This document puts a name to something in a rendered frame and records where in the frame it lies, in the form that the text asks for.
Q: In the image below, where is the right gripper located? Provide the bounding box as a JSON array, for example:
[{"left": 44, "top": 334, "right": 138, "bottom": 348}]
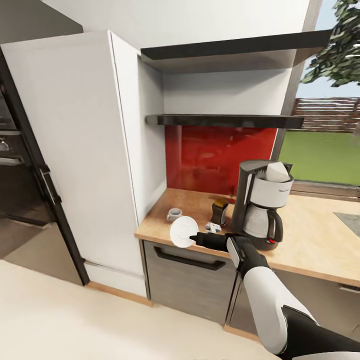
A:
[{"left": 189, "top": 231, "right": 217, "bottom": 250}]

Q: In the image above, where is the saucer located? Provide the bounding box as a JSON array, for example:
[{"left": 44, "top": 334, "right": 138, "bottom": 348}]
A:
[{"left": 170, "top": 216, "right": 199, "bottom": 248}]

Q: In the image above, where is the paper coffee filter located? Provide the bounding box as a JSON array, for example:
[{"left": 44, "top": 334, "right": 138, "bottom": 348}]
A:
[{"left": 264, "top": 161, "right": 290, "bottom": 183}]

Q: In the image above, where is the bottle of coffee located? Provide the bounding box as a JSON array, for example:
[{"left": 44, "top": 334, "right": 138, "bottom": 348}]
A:
[{"left": 210, "top": 198, "right": 229, "bottom": 228}]

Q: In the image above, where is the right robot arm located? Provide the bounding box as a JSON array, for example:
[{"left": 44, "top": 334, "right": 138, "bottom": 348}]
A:
[{"left": 189, "top": 222, "right": 360, "bottom": 360}]

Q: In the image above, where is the coffee cup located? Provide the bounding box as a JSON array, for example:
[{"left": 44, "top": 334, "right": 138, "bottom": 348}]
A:
[{"left": 167, "top": 207, "right": 182, "bottom": 222}]

